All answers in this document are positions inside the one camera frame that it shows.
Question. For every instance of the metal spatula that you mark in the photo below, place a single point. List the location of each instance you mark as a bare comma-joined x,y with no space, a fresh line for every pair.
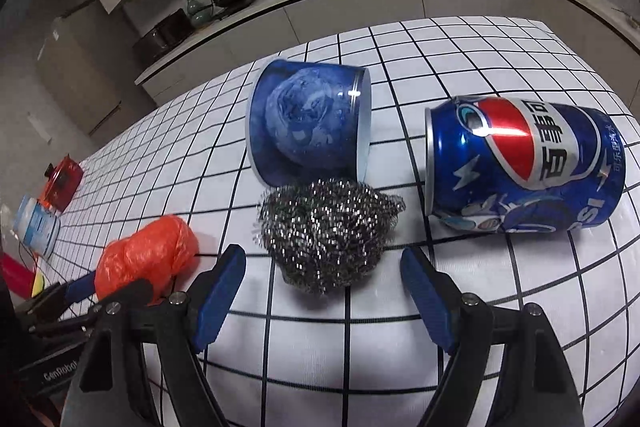
627,18

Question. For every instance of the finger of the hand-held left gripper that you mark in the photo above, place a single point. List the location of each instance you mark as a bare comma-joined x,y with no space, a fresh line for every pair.
135,293
80,287

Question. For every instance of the blue cola can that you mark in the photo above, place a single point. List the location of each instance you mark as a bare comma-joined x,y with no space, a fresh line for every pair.
525,167

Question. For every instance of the grey tall cabinet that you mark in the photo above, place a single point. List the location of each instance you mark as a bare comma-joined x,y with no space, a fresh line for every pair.
80,72

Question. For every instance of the red packet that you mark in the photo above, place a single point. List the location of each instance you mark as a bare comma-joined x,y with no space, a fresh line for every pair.
12,274

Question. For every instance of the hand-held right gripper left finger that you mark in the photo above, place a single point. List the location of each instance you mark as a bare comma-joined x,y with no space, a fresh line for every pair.
220,297

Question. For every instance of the green teapot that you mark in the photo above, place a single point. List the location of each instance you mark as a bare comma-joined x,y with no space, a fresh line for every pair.
197,12

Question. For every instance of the blue round tub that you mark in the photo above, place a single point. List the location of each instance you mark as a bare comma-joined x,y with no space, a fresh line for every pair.
305,122

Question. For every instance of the small yellow item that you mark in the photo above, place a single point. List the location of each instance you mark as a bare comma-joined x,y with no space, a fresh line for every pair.
39,286

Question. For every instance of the white blue-label jar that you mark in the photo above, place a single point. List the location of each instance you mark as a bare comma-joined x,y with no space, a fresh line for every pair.
35,227

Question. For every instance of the white checkered tablecloth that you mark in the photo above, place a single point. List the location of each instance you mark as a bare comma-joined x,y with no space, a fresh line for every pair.
350,357

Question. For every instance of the steel wool scrubber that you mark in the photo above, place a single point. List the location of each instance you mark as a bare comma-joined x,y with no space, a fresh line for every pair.
325,237

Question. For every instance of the dark cooking pot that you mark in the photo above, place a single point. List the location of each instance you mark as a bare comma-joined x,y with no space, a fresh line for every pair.
160,37

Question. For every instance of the red plastic container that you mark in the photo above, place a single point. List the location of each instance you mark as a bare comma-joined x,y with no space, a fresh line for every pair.
62,182

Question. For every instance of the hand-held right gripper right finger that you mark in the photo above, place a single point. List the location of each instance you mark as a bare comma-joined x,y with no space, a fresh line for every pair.
425,297

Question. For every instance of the orange plastic bag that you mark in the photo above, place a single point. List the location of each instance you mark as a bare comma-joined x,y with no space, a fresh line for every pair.
145,252

